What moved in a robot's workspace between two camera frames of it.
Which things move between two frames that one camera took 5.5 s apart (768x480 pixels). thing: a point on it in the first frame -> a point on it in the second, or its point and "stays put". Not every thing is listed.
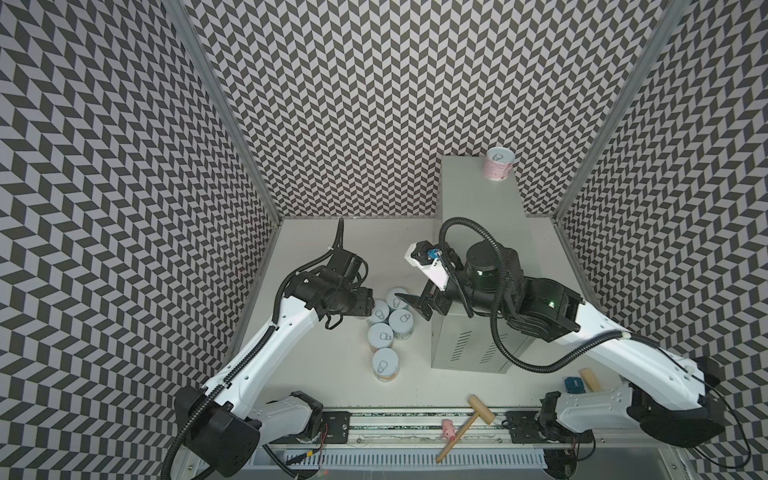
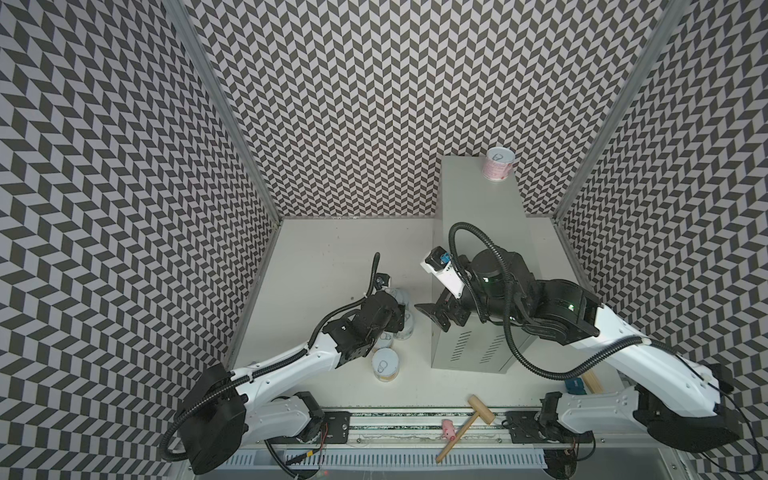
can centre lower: x=380 y=335 stays put
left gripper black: x=364 y=302 -> x=397 y=320
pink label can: x=498 y=163 stays put
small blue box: x=574 y=385 stays put
